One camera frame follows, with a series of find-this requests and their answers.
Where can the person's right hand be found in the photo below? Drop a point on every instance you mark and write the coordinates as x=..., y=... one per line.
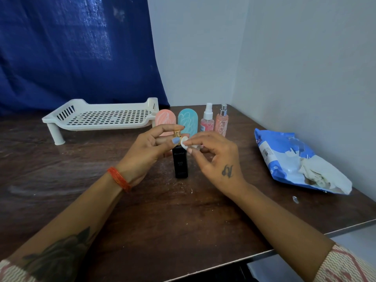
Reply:
x=223, y=164

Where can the person's left hand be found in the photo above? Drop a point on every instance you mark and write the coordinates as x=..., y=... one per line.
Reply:
x=138, y=158

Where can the person's right thumb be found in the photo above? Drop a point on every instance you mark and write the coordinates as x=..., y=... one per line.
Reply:
x=196, y=160

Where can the person's left thumb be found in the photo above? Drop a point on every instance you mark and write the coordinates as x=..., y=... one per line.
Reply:
x=169, y=141

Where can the white round cotton pad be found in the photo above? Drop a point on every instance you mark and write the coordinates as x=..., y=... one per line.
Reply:
x=184, y=143

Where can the black perfume bottle gold nozzle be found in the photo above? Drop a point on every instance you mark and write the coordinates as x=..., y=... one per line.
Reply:
x=180, y=164

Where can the person's left forearm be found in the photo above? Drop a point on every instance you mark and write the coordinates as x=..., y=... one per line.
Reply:
x=73, y=226

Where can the person's right forearm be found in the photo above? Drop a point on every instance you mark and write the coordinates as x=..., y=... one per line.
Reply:
x=282, y=232

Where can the pink arched bottle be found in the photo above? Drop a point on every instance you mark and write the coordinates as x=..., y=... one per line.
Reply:
x=165, y=118

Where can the teal arched bottle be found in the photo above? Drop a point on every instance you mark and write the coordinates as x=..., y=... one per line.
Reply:
x=188, y=121

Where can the pink spray bottle white cap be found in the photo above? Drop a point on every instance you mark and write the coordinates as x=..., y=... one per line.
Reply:
x=207, y=123

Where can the peach spray bottle silver cap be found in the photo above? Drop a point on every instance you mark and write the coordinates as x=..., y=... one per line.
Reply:
x=221, y=123

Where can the white plastic perforated rack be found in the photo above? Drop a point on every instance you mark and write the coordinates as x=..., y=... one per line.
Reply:
x=102, y=117

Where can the blue and white plastic packet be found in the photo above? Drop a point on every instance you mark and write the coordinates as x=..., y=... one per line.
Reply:
x=279, y=155

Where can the blue curtain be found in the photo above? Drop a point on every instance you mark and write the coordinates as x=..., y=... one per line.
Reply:
x=73, y=49

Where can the person's right patterned sleeve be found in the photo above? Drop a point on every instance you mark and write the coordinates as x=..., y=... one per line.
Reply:
x=346, y=265

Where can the person's patterned sleeve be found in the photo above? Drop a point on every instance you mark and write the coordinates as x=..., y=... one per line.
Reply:
x=346, y=265
x=11, y=273

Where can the person's left patterned sleeve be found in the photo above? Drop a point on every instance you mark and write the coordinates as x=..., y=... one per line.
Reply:
x=11, y=273

